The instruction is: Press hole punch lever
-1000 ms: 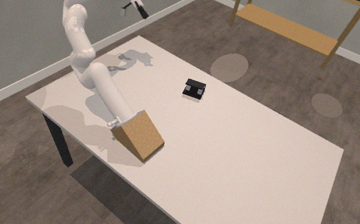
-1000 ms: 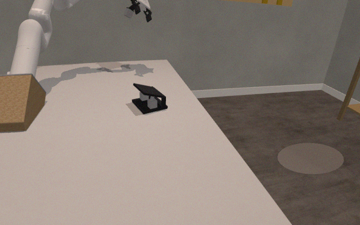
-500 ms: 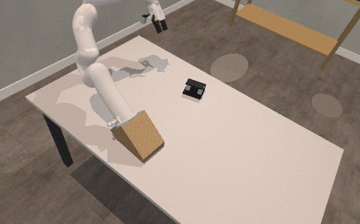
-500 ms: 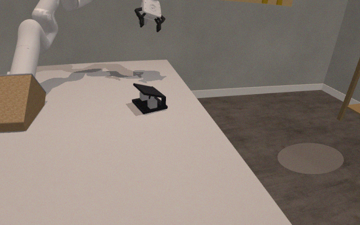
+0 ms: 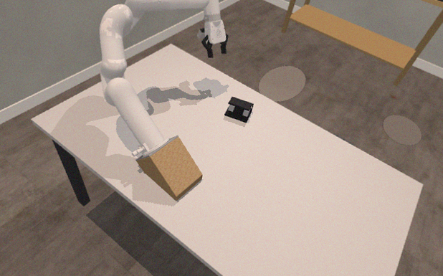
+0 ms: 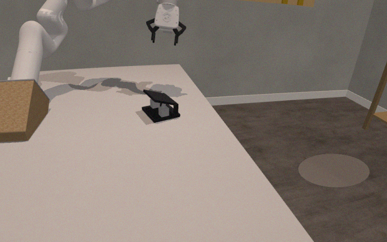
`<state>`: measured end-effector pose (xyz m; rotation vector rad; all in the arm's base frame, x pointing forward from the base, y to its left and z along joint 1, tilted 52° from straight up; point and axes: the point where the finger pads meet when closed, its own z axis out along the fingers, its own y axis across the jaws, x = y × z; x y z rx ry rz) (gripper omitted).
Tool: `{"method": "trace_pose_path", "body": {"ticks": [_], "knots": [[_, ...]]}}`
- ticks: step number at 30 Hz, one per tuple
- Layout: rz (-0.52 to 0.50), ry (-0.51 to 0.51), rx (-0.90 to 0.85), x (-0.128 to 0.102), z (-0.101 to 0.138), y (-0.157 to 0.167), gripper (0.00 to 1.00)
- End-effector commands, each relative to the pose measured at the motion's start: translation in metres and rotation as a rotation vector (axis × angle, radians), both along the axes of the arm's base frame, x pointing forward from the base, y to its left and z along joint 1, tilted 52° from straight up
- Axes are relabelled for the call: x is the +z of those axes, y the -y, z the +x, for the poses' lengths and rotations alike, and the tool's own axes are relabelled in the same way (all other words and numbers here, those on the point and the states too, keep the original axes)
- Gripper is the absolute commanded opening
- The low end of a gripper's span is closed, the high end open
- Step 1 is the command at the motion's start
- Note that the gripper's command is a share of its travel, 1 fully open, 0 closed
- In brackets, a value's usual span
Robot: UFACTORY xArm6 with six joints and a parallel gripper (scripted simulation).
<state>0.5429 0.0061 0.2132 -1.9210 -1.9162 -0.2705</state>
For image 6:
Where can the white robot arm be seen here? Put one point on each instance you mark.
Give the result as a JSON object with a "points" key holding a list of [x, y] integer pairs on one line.
{"points": [[41, 40]]}

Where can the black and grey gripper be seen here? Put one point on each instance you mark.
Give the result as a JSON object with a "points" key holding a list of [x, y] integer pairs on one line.
{"points": [[167, 16]]}

